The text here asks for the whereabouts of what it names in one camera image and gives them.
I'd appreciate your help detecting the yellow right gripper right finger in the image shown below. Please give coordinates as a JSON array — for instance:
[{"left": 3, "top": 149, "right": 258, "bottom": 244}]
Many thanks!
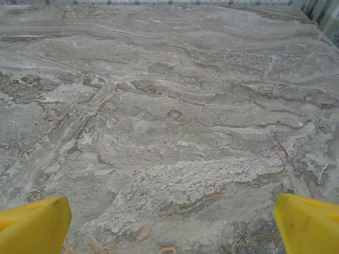
[{"left": 273, "top": 193, "right": 339, "bottom": 254}]

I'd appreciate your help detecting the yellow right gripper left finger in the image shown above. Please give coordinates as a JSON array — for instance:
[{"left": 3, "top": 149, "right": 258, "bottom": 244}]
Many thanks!
[{"left": 0, "top": 196, "right": 73, "bottom": 254}]

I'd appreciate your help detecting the aluminium frame corner post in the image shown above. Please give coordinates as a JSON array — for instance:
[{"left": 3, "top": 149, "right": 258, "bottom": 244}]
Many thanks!
[{"left": 301, "top": 0, "right": 339, "bottom": 37}]

